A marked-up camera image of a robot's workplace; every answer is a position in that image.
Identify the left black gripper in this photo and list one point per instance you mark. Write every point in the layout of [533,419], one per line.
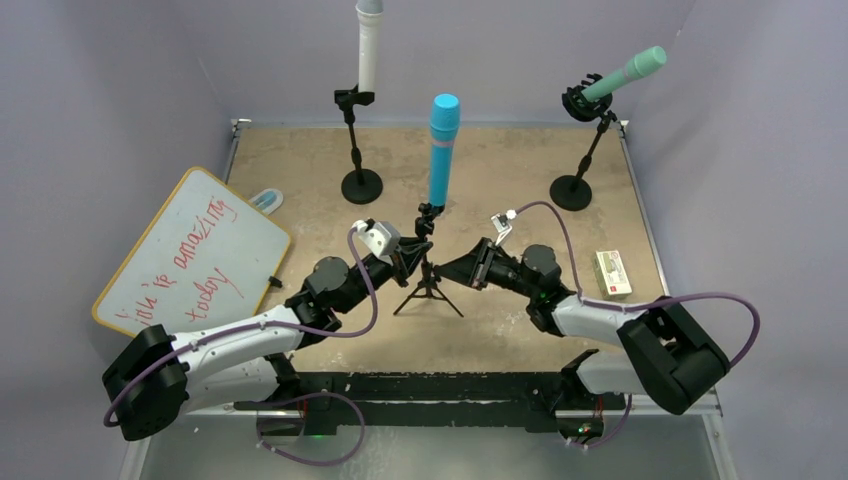
[404,259]

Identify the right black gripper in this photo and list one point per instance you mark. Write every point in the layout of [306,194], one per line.
[473,268]

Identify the black tripod mic stand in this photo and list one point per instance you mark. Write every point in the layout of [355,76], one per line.
[428,286]

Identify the blue microphone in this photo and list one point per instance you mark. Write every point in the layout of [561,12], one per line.
[444,127]

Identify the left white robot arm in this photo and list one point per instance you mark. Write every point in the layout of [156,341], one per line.
[158,375]

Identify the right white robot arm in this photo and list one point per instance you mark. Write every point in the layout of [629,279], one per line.
[666,355]

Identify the black round-base stand left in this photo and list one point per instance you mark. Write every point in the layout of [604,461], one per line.
[360,186]

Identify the white microphone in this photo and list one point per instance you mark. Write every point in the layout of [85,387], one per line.
[369,15]

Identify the green microphone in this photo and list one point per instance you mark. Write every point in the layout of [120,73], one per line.
[638,67]

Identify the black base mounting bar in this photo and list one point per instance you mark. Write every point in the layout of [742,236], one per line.
[538,402]

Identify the whiteboard eraser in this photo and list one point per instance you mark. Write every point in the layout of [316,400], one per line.
[268,200]

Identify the small white green box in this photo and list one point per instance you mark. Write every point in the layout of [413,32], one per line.
[611,274]

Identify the yellow-framed whiteboard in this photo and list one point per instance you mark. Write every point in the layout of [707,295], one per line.
[205,260]

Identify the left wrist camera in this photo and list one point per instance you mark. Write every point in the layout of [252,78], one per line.
[381,238]

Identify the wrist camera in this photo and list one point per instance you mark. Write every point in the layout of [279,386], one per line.
[503,225]
[381,238]

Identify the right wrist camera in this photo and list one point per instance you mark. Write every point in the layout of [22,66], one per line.
[503,225]

